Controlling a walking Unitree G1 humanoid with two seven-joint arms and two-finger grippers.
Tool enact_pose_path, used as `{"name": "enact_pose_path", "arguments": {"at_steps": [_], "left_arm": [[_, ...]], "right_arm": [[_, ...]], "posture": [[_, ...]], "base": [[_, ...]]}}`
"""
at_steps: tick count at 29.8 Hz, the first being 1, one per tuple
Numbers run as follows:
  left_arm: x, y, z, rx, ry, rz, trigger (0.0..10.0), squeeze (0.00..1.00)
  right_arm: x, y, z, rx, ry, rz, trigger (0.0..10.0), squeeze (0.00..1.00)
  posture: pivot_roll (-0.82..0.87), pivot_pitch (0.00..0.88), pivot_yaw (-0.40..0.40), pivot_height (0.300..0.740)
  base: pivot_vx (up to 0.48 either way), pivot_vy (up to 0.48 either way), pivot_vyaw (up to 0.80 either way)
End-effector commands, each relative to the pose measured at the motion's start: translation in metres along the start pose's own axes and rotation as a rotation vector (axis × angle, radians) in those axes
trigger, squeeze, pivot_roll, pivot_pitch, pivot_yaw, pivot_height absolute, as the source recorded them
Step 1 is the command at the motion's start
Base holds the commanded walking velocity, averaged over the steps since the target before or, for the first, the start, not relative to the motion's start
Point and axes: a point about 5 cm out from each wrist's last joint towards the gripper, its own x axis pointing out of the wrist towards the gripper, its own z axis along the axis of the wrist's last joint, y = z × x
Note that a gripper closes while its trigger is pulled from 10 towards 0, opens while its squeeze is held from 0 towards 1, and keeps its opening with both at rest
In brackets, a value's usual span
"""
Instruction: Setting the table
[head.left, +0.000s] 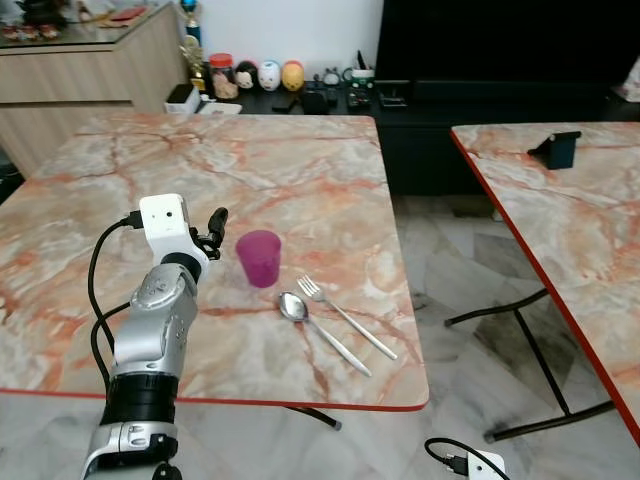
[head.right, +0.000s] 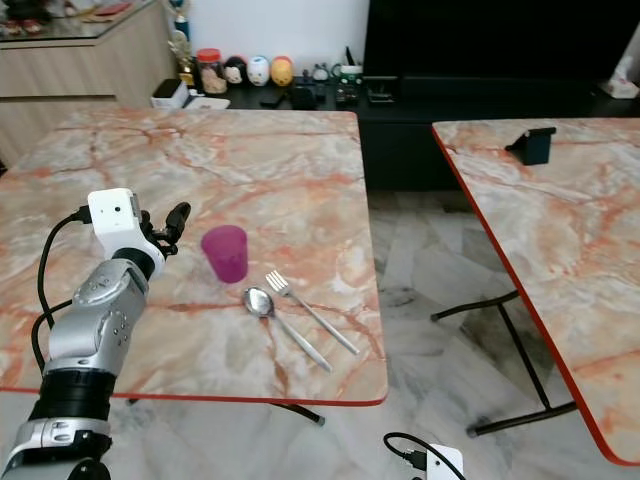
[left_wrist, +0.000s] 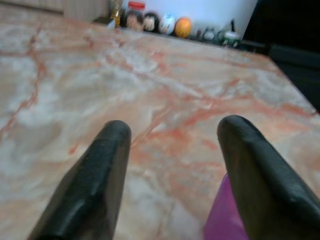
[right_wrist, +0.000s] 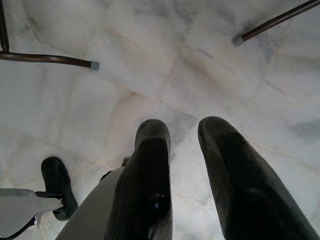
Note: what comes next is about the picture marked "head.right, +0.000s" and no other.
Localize purple plastic cup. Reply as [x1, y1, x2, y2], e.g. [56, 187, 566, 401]
[201, 225, 249, 285]

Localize silver metal spoon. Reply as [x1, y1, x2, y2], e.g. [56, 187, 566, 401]
[242, 287, 333, 374]

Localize silver metal fork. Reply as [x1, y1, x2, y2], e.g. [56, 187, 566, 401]
[265, 271, 361, 356]

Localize small white box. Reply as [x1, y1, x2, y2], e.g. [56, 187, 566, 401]
[152, 80, 189, 106]

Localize red-lidded clear jar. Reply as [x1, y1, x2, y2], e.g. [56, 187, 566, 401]
[196, 48, 226, 96]

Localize black round plush figure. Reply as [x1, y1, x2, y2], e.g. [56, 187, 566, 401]
[224, 56, 248, 87]

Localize white round plush figure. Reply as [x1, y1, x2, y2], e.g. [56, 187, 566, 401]
[247, 55, 271, 87]

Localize light wooden cabinet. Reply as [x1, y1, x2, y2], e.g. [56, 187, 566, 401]
[0, 3, 191, 171]

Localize yellow round plush figure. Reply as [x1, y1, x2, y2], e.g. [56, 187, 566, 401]
[270, 55, 295, 87]

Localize blue and gold trophy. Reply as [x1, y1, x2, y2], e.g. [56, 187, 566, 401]
[168, 0, 192, 39]

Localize flat red item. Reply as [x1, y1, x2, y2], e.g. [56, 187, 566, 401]
[85, 3, 133, 20]

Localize green and white mug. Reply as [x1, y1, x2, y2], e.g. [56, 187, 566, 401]
[333, 62, 364, 87]

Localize black television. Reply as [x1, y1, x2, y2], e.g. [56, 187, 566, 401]
[363, 0, 640, 79]

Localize black phone stand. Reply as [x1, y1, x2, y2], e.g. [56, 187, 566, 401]
[505, 125, 558, 166]

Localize white crumpled cloth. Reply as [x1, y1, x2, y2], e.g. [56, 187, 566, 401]
[605, 50, 640, 97]

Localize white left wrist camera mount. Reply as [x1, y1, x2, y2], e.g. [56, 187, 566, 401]
[87, 188, 167, 281]

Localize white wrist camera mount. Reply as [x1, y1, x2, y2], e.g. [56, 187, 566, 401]
[425, 445, 464, 480]
[87, 188, 167, 281]

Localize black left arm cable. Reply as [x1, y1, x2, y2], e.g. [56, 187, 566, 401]
[32, 207, 96, 376]

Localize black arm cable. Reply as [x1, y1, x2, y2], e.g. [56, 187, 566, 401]
[32, 207, 96, 376]
[383, 432, 436, 474]

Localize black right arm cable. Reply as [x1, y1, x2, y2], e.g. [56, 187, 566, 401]
[383, 432, 436, 474]

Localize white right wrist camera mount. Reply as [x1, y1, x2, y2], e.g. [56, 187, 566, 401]
[425, 445, 464, 480]

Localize black crossed table leg frame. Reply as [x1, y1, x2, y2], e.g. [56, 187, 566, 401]
[430, 288, 579, 438]

